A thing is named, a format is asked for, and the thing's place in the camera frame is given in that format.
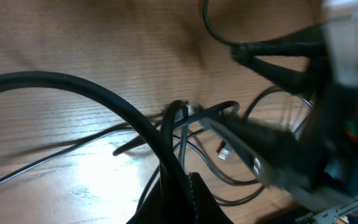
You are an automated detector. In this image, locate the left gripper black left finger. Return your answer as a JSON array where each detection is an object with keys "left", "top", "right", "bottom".
[{"left": 127, "top": 177, "right": 170, "bottom": 224}]

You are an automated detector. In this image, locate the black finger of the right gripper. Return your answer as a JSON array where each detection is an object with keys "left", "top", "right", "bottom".
[{"left": 201, "top": 113, "right": 300, "bottom": 187}]

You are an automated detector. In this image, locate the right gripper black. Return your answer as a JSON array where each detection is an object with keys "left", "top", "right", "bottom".
[{"left": 231, "top": 15, "right": 358, "bottom": 210}]

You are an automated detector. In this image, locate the black mounting rail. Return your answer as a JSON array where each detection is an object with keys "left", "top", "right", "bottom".
[{"left": 295, "top": 196, "right": 358, "bottom": 224}]

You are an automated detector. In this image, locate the black usb cable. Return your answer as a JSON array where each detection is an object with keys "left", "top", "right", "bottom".
[
  {"left": 0, "top": 71, "right": 195, "bottom": 224},
  {"left": 0, "top": 0, "right": 313, "bottom": 208}
]

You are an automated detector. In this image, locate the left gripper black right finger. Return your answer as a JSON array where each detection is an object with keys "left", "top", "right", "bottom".
[{"left": 188, "top": 172, "right": 233, "bottom": 224}]

